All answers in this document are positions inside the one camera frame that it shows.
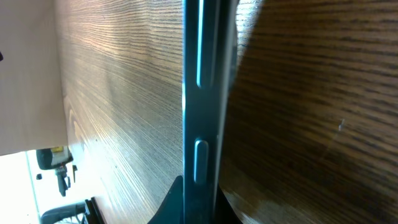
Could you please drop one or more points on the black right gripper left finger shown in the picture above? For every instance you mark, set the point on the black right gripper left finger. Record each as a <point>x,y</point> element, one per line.
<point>171,208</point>

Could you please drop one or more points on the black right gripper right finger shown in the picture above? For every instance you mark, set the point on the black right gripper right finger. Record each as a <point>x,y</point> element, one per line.
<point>224,213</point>

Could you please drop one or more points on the smartphone with teal screen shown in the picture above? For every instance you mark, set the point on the smartphone with teal screen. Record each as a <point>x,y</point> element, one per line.
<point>209,64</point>

